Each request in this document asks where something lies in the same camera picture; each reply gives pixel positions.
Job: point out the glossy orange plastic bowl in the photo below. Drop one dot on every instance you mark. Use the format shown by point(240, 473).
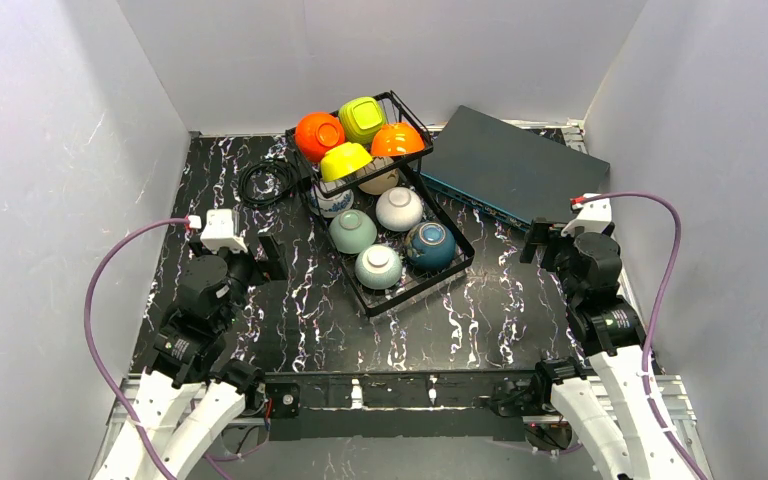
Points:
point(317, 133)

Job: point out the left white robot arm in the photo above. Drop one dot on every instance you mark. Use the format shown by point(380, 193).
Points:
point(183, 404)

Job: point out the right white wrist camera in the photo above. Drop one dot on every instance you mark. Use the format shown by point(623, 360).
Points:
point(592, 214)

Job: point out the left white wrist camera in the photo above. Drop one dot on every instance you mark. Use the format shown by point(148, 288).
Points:
point(221, 229)

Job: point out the dark blue glazed bowl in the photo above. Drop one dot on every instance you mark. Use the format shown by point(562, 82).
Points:
point(430, 246)

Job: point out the white ribbed ceramic bowl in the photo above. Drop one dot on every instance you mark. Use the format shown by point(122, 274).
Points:
point(399, 209)

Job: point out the blue white patterned bowl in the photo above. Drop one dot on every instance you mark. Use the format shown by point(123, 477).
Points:
point(329, 207)

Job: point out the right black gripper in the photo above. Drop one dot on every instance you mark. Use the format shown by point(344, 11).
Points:
point(544, 246)

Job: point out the orange bowl white inside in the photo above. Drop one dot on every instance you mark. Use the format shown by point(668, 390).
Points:
point(396, 139)

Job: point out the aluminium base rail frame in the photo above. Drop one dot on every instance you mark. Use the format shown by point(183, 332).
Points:
point(454, 403)

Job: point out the lime green square bowl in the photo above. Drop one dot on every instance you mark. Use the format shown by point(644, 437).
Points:
point(361, 119)

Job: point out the grey teal network switch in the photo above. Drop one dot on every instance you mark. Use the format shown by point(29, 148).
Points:
point(510, 172)

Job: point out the green lined ceramic bowl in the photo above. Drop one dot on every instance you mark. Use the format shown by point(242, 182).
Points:
point(378, 267)

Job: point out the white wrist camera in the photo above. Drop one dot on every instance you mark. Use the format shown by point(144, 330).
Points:
point(592, 214)
point(221, 229)

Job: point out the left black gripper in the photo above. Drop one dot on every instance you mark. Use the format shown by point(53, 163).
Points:
point(263, 263)

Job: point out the pale green ceramic bowl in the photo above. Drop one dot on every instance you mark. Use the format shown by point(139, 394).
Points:
point(352, 231)

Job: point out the black wire dish rack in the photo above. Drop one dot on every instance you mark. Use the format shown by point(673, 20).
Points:
point(413, 280)

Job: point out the beige ceramic bowl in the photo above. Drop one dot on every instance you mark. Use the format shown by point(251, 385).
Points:
point(380, 183)

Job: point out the yellow plastic bowl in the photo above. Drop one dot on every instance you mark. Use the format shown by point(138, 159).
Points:
point(343, 160)

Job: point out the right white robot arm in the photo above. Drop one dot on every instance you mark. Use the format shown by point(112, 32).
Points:
point(632, 438)

